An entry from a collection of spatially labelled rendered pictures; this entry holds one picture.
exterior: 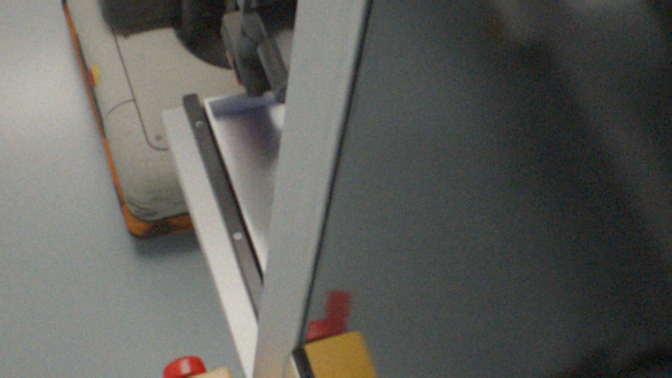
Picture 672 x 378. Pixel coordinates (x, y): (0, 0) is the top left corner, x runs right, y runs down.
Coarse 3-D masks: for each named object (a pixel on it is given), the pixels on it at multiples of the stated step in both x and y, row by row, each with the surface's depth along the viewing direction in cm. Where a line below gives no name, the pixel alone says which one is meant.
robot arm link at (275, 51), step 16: (240, 0) 107; (288, 0) 109; (256, 16) 109; (272, 16) 108; (288, 16) 108; (272, 32) 107; (288, 32) 108; (272, 48) 109; (288, 48) 107; (272, 64) 109; (288, 64) 107; (272, 80) 110
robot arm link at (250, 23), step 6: (246, 18) 112; (252, 18) 111; (246, 24) 113; (252, 24) 112; (258, 24) 111; (246, 30) 114; (252, 30) 113; (258, 30) 112; (252, 36) 114; (258, 36) 113; (264, 36) 113; (258, 42) 114
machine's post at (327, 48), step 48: (336, 0) 50; (336, 48) 51; (288, 96) 62; (336, 96) 54; (288, 144) 65; (336, 144) 57; (288, 192) 68; (288, 240) 71; (288, 288) 75; (288, 336) 79
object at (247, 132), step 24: (240, 96) 128; (264, 96) 130; (216, 120) 130; (240, 120) 130; (264, 120) 130; (216, 144) 125; (240, 144) 128; (264, 144) 129; (240, 168) 126; (264, 168) 127; (240, 192) 125; (264, 192) 125; (240, 216) 121; (264, 216) 123; (264, 240) 122; (264, 264) 117
